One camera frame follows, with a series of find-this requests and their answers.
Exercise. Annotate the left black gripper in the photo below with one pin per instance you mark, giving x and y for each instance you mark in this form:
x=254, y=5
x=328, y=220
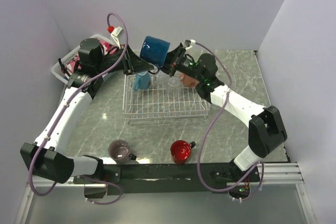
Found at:
x=134, y=63

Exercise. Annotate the salmon pink mug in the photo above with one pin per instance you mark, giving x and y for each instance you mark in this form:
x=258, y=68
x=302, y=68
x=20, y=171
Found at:
x=188, y=81

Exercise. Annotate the aluminium frame rail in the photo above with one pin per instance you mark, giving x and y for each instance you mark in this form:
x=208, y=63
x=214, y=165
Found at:
x=281, y=199

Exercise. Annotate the light blue floral mug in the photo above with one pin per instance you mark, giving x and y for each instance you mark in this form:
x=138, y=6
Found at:
x=142, y=81

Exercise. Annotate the purple grey mug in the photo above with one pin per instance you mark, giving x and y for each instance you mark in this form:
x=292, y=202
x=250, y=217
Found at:
x=120, y=152

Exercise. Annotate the white plastic basket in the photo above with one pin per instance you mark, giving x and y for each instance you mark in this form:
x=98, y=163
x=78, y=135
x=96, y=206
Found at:
x=69, y=59

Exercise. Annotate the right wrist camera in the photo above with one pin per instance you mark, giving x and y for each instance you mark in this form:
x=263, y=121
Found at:
x=188, y=44

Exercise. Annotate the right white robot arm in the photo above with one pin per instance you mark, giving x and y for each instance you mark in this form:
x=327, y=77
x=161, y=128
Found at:
x=266, y=130

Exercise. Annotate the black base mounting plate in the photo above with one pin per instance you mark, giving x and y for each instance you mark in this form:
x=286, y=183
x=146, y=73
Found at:
x=170, y=178

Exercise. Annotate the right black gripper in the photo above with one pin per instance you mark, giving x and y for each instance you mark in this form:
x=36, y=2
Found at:
x=173, y=60

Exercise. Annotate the white wire dish rack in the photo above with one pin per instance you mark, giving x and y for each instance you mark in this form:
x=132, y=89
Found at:
x=160, y=101

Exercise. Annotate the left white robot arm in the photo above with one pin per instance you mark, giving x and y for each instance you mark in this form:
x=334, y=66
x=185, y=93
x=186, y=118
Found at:
x=45, y=157

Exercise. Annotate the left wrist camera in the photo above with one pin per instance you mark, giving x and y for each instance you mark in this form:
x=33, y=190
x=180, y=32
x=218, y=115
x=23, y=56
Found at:
x=116, y=34

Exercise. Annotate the pink camouflage cloth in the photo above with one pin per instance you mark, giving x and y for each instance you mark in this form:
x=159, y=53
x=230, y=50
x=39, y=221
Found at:
x=107, y=48

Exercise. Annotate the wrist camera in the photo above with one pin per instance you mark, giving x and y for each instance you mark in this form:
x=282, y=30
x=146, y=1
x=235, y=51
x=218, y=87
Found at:
x=116, y=34
x=188, y=44

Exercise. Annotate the dark blue mug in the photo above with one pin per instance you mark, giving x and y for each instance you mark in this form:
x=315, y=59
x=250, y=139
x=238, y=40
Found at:
x=154, y=51

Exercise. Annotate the red mug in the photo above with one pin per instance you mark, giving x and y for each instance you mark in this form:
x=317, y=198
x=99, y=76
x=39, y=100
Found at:
x=180, y=151

